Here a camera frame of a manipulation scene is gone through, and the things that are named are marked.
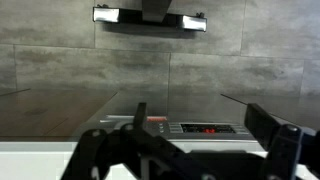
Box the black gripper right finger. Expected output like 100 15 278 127
244 102 320 180

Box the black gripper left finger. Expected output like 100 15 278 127
61 102 188 180

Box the stainless steel dishwasher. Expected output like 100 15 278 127
71 90 268 143

